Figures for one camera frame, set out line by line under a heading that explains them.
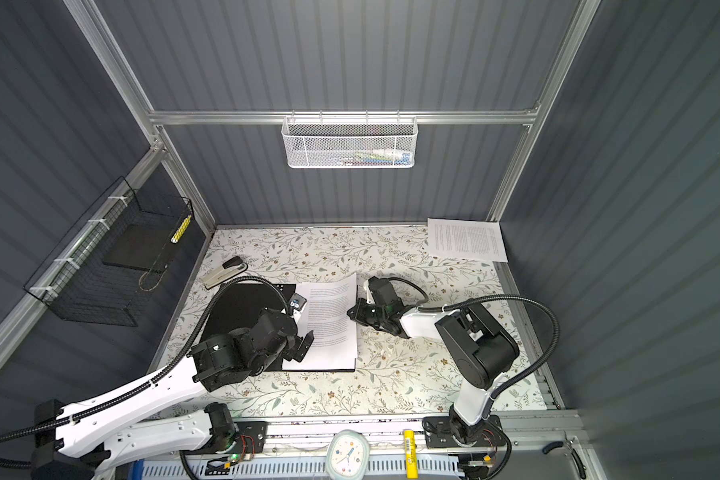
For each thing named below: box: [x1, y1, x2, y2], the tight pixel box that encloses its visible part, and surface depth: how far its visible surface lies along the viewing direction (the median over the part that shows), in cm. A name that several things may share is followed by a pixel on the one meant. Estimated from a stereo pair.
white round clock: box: [326, 429, 370, 480], surface depth 70 cm
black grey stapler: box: [203, 256, 248, 290], surface depth 106 cm
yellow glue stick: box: [404, 429, 419, 479], surface depth 72 cm
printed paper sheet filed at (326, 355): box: [282, 340, 358, 370], surface depth 87 cm
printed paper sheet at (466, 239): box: [427, 218, 508, 262], surface depth 118 cm
